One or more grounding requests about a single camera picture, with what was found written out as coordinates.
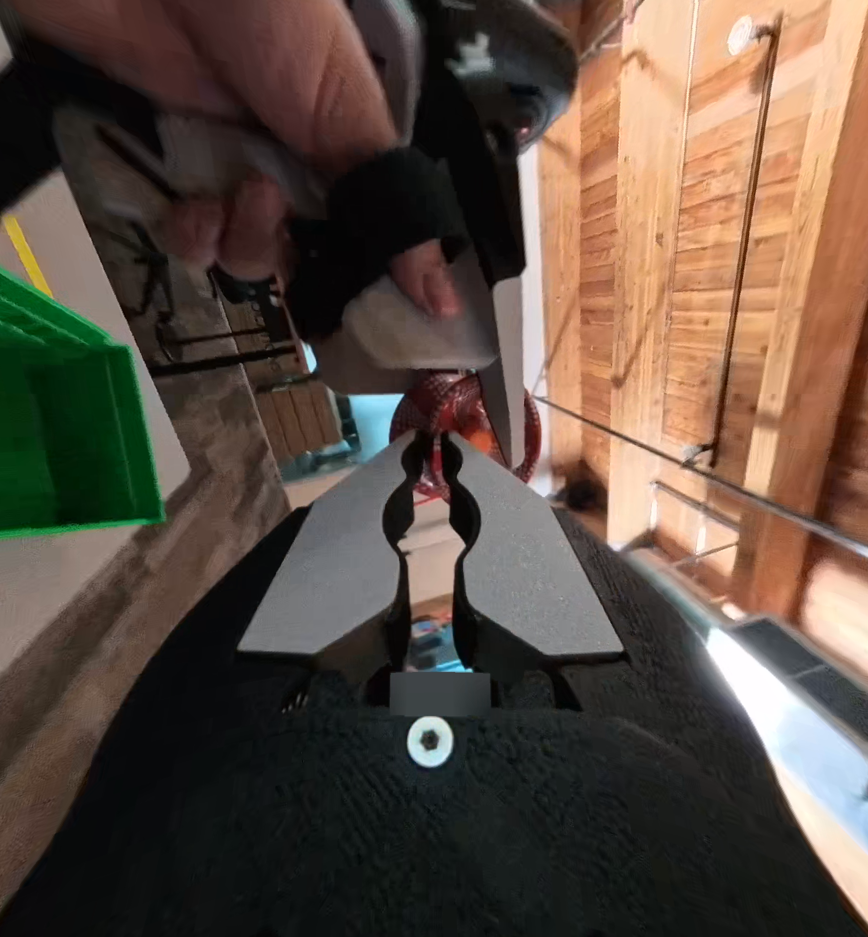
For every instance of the green plastic bin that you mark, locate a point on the green plastic bin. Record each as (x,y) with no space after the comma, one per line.
(39,425)

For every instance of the red white yo-yo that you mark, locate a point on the red white yo-yo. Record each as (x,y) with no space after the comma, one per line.
(434,403)

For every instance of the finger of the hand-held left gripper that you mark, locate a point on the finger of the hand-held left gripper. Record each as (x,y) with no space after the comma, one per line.
(507,366)
(419,344)

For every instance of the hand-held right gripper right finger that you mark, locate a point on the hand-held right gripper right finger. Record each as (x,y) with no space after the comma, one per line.
(536,586)

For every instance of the person's left forearm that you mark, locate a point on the person's left forearm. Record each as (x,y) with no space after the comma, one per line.
(2,147)

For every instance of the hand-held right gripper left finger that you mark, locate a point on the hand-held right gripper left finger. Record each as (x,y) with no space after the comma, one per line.
(332,586)

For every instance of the person's left hand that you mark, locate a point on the person's left hand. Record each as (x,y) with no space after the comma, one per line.
(229,73)

